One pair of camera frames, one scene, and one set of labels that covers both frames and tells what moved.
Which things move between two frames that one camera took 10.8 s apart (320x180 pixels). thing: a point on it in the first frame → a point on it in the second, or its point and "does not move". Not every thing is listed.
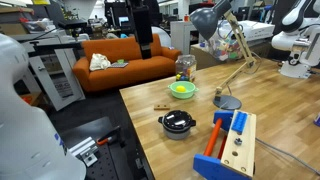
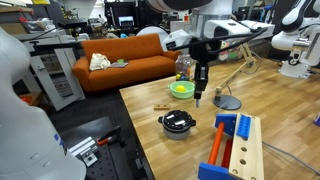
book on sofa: (118, 65) does not move
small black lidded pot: (177, 124) does not move
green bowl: (183, 89) does not move
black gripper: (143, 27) → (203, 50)
